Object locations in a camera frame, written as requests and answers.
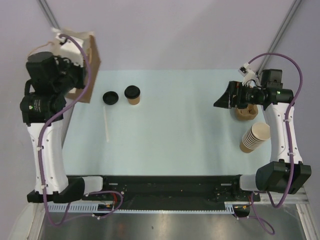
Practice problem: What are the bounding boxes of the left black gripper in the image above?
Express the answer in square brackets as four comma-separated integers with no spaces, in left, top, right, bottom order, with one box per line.
[53,54,87,95]

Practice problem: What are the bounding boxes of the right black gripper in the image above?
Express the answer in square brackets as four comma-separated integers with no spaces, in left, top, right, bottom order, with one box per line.
[214,80,264,109]

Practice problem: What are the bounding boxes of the brown paper takeout bag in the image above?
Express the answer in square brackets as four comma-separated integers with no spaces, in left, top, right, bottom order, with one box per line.
[27,27,103,104]

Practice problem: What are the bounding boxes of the black plastic cup lid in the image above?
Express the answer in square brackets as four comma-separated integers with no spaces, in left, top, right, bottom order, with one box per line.
[102,91,119,106]

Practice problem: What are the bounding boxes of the brown paper coffee cup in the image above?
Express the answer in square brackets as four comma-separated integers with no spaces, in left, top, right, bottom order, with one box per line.
[124,85,141,105]

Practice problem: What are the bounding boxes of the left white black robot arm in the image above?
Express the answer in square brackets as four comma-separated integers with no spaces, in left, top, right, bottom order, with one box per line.
[20,51,111,204]

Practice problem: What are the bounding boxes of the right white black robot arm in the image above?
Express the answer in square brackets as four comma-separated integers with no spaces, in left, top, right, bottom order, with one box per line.
[213,64,312,201]

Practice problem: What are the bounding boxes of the brown pulp cup carrier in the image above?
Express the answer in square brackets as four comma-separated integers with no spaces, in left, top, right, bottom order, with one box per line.
[235,104,259,121]

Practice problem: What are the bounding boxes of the white paper straw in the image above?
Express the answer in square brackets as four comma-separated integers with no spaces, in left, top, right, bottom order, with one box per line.
[103,106,110,143]

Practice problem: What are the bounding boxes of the stack of paper cups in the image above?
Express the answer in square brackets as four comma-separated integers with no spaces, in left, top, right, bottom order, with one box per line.
[239,122,271,153]

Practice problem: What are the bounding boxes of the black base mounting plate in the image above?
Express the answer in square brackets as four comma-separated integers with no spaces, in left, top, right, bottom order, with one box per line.
[82,175,251,211]

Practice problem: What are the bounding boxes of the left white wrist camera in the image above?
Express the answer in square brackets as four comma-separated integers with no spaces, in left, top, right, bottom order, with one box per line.
[51,32,90,67]

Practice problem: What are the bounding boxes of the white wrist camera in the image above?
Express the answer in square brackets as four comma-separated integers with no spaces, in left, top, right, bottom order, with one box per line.
[238,62,257,85]
[51,32,90,67]

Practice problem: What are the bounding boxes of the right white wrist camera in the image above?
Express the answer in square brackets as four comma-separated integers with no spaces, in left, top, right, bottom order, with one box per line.
[238,62,257,85]

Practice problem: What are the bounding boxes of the aluminium frame rail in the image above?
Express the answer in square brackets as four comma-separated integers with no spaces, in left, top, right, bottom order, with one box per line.
[259,186,309,205]

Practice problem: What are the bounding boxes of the white slotted cable duct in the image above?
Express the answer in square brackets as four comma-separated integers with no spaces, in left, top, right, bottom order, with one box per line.
[48,203,99,213]

